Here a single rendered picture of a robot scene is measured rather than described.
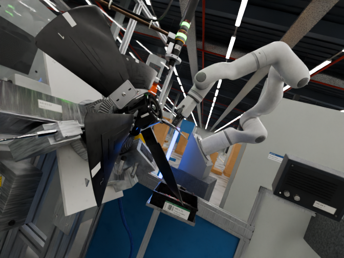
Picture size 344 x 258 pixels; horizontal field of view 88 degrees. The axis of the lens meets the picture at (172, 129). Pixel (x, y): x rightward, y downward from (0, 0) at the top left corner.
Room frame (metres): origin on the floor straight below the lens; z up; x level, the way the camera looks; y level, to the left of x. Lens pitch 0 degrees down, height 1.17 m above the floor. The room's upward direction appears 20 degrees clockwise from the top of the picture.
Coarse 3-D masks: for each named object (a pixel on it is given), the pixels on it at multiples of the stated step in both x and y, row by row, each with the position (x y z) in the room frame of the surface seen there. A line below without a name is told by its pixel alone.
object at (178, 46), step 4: (176, 40) 0.74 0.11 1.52; (180, 40) 0.73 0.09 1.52; (176, 44) 0.73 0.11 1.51; (180, 44) 0.74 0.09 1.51; (176, 48) 0.73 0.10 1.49; (180, 48) 0.74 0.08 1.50; (172, 52) 0.74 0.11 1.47; (176, 52) 0.74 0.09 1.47; (172, 60) 0.74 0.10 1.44; (168, 64) 0.75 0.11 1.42; (172, 64) 0.74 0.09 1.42
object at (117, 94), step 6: (126, 84) 0.60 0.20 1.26; (120, 90) 0.59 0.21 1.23; (126, 90) 0.61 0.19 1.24; (132, 90) 0.62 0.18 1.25; (108, 96) 0.58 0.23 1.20; (114, 96) 0.59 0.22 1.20; (120, 96) 0.60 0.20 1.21; (126, 96) 0.61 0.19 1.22; (132, 96) 0.62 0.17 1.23; (114, 102) 0.59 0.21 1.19; (120, 102) 0.61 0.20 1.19; (126, 102) 0.62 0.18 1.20; (120, 108) 0.61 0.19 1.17
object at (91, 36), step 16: (80, 16) 0.48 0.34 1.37; (96, 16) 0.51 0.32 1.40; (48, 32) 0.43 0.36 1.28; (64, 32) 0.45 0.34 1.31; (80, 32) 0.48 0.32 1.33; (96, 32) 0.51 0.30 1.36; (48, 48) 0.43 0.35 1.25; (64, 48) 0.46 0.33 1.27; (80, 48) 0.48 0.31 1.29; (96, 48) 0.51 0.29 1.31; (112, 48) 0.55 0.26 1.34; (64, 64) 0.47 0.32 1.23; (80, 64) 0.49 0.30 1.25; (96, 64) 0.52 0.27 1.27; (112, 64) 0.55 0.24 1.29; (96, 80) 0.53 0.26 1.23; (112, 80) 0.56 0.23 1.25
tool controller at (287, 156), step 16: (288, 160) 0.80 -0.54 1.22; (304, 160) 0.83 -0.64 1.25; (288, 176) 0.80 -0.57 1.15; (304, 176) 0.77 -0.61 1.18; (320, 176) 0.75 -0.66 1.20; (336, 176) 0.73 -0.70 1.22; (288, 192) 0.79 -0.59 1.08; (304, 192) 0.78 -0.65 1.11; (320, 192) 0.76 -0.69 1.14; (336, 192) 0.73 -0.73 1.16; (320, 208) 0.76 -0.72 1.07; (336, 208) 0.74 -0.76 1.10
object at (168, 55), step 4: (168, 36) 0.73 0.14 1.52; (172, 36) 0.73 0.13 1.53; (168, 40) 0.72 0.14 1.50; (172, 40) 0.72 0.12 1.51; (168, 44) 0.76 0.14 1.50; (172, 44) 0.73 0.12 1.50; (168, 48) 0.73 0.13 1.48; (172, 48) 0.73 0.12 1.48; (168, 52) 0.73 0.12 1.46; (168, 56) 0.72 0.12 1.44; (172, 56) 0.72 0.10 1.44; (176, 56) 0.72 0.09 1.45; (168, 60) 0.77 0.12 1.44; (176, 60) 0.74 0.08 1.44; (180, 60) 0.74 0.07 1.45
